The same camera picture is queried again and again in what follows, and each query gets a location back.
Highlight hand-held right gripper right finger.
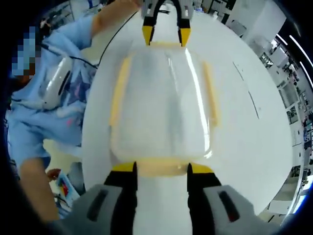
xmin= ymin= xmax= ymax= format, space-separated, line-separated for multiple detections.
xmin=187 ymin=162 xmax=258 ymax=235

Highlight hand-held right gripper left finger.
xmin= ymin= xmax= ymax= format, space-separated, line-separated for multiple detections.
xmin=60 ymin=161 xmax=139 ymax=235

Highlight clear storage box yellow latches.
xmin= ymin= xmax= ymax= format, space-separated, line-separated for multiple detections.
xmin=109 ymin=41 xmax=222 ymax=178

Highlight colourful printed packet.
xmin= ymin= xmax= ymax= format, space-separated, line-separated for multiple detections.
xmin=46 ymin=168 xmax=75 ymax=197

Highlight white chest-worn device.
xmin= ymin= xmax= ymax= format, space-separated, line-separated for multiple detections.
xmin=40 ymin=56 xmax=74 ymax=110

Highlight operator in light blue shirt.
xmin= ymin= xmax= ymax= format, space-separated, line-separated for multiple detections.
xmin=7 ymin=16 xmax=98 ymax=162

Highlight thin black device cable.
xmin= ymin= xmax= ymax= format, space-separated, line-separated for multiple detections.
xmin=41 ymin=8 xmax=141 ymax=68

